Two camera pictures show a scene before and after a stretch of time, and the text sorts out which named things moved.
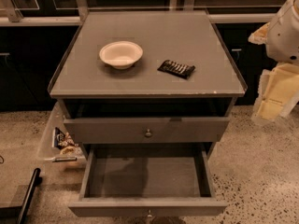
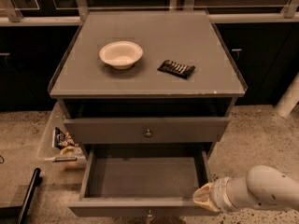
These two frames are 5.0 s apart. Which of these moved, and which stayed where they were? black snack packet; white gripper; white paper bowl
Moved: white gripper
Stayed: white paper bowl; black snack packet
